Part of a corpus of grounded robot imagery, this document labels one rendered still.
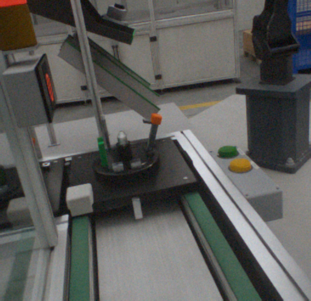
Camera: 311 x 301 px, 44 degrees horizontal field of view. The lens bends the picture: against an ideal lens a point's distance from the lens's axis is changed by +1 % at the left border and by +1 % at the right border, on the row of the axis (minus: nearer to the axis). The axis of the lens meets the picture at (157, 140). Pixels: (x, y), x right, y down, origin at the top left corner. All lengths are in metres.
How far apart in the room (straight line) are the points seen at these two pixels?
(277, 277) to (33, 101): 0.37
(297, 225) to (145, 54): 4.19
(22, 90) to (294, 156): 0.67
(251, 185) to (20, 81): 0.43
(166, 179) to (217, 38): 4.25
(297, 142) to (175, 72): 4.01
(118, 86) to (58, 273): 0.52
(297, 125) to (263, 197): 0.30
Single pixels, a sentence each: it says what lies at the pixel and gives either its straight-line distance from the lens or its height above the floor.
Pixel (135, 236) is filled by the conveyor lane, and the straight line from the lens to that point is 0.69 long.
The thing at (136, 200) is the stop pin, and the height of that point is 0.96.
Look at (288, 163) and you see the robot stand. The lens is 0.96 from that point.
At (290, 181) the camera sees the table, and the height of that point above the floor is 0.86.
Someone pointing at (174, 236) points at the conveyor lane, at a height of 0.92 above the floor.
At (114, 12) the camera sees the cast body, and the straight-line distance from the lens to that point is 1.15.
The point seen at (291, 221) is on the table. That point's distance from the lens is 0.80.
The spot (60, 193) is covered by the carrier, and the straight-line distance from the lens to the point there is 0.76.
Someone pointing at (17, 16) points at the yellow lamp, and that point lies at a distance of 0.52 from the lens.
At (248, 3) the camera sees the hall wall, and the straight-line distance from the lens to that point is 9.67.
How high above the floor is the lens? 1.31
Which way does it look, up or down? 22 degrees down
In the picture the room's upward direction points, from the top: 8 degrees counter-clockwise
